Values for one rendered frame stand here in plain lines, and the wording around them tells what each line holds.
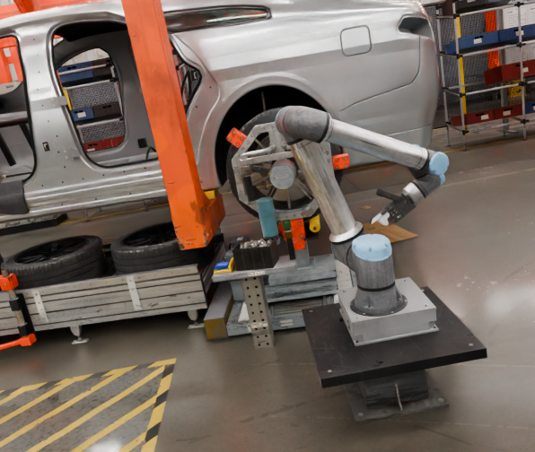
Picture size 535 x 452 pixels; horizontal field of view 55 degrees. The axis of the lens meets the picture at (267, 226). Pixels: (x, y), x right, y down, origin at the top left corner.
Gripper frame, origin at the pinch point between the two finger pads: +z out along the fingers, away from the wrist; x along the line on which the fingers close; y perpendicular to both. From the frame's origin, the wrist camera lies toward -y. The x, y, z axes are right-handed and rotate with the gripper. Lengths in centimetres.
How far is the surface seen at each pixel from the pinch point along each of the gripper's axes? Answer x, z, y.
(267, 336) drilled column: 38, 78, 15
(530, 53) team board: 560, -345, -32
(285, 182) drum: 36, 19, -42
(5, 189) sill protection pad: 84, 169, -165
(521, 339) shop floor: 21, -21, 86
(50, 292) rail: 58, 172, -84
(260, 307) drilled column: 31, 69, 0
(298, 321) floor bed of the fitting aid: 54, 63, 20
